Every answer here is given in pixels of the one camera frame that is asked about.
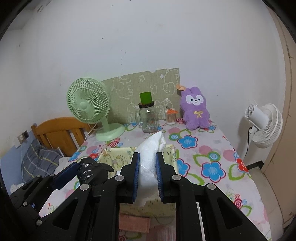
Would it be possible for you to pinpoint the green desk fan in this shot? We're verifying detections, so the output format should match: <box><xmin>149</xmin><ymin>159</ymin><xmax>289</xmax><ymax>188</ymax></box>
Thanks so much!
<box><xmin>66</xmin><ymin>78</ymin><xmax>125</xmax><ymax>142</ymax></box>

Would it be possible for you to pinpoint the white standing fan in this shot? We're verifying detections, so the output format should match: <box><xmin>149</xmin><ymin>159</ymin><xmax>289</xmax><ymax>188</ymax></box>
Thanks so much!
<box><xmin>240</xmin><ymin>103</ymin><xmax>283</xmax><ymax>166</ymax></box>

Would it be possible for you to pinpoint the green cartoon wall mat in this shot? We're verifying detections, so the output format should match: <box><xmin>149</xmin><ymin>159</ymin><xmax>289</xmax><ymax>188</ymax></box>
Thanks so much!
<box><xmin>101</xmin><ymin>67</ymin><xmax>181</xmax><ymax>125</ymax></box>

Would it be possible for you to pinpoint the black plastic bag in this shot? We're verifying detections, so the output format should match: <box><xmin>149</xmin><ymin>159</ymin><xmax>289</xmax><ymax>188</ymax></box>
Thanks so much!
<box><xmin>77</xmin><ymin>157</ymin><xmax>114</xmax><ymax>187</ymax></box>

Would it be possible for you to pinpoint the purple plush bunny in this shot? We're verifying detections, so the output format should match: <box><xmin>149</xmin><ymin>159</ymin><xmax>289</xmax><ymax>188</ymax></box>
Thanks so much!
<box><xmin>179</xmin><ymin>86</ymin><xmax>210</xmax><ymax>130</ymax></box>

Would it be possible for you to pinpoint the toothpick jar orange lid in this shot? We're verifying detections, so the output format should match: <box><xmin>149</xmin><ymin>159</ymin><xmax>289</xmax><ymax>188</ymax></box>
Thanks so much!
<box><xmin>165</xmin><ymin>106</ymin><xmax>178</xmax><ymax>125</ymax></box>

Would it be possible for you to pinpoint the pink wet wipes pack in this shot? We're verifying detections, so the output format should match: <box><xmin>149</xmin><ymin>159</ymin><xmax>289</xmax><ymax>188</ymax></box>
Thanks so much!
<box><xmin>119</xmin><ymin>214</ymin><xmax>151</xmax><ymax>233</ymax></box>

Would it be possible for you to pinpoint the grey plaid pillow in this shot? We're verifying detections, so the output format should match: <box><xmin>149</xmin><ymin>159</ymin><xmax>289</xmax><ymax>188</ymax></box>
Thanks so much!
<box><xmin>22</xmin><ymin>139</ymin><xmax>62</xmax><ymax>184</ymax></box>

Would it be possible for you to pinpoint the beige door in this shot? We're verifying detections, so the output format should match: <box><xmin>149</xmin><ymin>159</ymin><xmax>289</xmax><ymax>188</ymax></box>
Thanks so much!
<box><xmin>262</xmin><ymin>9</ymin><xmax>295</xmax><ymax>228</ymax></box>

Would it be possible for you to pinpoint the glass jar with green cup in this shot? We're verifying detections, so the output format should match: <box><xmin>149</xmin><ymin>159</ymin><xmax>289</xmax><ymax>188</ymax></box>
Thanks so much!
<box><xmin>135</xmin><ymin>92</ymin><xmax>158</xmax><ymax>133</ymax></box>

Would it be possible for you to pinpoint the yellow cartoon fabric storage box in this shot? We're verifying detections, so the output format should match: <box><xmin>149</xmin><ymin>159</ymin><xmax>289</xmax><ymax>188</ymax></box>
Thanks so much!
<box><xmin>98</xmin><ymin>145</ymin><xmax>179</xmax><ymax>217</ymax></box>

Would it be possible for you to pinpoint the wall power socket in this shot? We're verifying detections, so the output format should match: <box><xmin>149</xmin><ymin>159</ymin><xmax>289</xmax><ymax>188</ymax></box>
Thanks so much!
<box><xmin>18</xmin><ymin>131</ymin><xmax>29</xmax><ymax>143</ymax></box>

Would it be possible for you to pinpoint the white tissue pack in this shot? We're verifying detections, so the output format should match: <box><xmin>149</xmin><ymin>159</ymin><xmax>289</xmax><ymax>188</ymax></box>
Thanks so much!
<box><xmin>135</xmin><ymin>132</ymin><xmax>166</xmax><ymax>207</ymax></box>

